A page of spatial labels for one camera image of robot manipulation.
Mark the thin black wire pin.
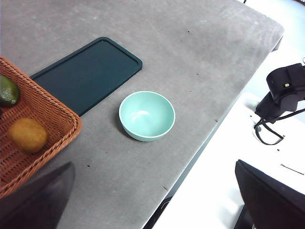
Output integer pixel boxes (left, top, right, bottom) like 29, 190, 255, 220
280, 163, 305, 176

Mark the brown wicker basket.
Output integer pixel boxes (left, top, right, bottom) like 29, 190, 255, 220
0, 56, 83, 199

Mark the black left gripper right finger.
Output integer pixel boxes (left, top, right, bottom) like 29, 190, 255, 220
234, 159, 305, 229

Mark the white robot mounting platform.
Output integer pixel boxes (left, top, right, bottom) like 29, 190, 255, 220
152, 92, 305, 229

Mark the teal ribbed bowl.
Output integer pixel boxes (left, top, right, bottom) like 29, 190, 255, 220
118, 90, 176, 143

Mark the green avocado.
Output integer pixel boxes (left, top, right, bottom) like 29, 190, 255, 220
0, 75, 20, 108

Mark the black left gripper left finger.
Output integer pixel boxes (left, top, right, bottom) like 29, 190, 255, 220
0, 161, 76, 229

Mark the black rectangular tray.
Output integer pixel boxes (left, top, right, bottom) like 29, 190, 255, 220
30, 36, 143, 117

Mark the orange-brown round fruit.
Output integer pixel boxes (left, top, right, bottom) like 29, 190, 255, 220
7, 117, 48, 154

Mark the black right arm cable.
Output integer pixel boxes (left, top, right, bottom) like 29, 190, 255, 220
254, 111, 305, 146

